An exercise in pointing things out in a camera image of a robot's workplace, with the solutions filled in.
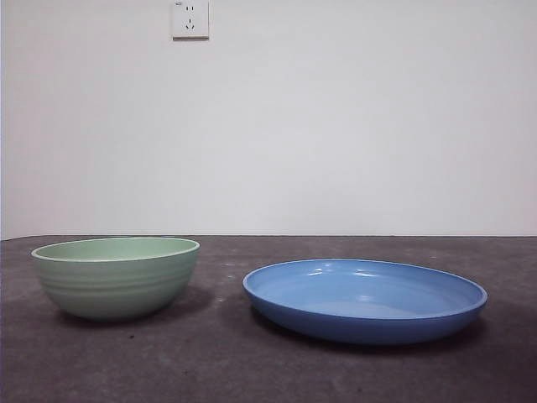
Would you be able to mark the blue round plate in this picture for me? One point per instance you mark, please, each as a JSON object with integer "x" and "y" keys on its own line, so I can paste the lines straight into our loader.
{"x": 361, "y": 323}

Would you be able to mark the green ribbed bowl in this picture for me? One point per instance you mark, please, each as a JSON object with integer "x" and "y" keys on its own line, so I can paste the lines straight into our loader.
{"x": 113, "y": 289}

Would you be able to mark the white wall socket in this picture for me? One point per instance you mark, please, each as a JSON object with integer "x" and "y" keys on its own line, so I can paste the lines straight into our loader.
{"x": 191, "y": 21}

